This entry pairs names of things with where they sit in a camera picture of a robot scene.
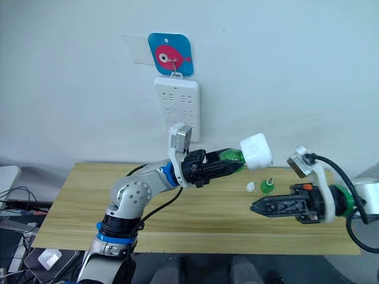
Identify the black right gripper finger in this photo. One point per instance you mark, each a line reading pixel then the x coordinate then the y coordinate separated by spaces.
pixel 275 202
pixel 278 212

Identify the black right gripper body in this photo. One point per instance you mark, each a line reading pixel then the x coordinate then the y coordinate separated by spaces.
pixel 308 204

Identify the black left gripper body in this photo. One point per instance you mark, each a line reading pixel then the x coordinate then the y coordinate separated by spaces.
pixel 194 168

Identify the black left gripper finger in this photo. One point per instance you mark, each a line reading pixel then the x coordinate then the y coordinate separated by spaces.
pixel 222 171
pixel 214 156

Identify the green labelled repellent liquid bottle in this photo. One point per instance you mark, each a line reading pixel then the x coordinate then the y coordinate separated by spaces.
pixel 232 156

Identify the white mosquito repellent heater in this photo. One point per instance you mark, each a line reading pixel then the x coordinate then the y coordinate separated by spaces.
pixel 256 151

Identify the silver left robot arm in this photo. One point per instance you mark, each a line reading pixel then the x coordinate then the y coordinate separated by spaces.
pixel 133 192

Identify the small green bottle with wick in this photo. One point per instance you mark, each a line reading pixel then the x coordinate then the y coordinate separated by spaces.
pixel 267 187

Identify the small white bottle cap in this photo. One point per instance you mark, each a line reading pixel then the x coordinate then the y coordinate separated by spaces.
pixel 250 187

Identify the white power strip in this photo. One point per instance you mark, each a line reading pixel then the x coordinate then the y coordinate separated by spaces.
pixel 177 106

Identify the white plastic block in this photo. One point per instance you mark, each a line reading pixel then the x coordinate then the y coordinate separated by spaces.
pixel 49 258

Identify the silver flat device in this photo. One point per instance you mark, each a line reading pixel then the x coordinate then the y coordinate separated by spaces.
pixel 59 273

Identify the white box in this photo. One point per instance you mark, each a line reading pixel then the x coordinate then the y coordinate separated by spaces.
pixel 9 180

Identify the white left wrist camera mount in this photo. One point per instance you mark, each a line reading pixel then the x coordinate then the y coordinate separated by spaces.
pixel 174 165

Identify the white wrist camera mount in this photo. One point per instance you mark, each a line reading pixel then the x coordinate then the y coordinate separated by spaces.
pixel 174 165
pixel 324 183

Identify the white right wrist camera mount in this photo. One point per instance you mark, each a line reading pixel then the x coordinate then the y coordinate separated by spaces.
pixel 324 183

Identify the blue fish wall hook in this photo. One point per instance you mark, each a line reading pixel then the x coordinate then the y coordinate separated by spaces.
pixel 170 53

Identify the clear plastic wall sheet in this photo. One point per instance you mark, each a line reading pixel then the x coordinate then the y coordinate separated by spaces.
pixel 136 50

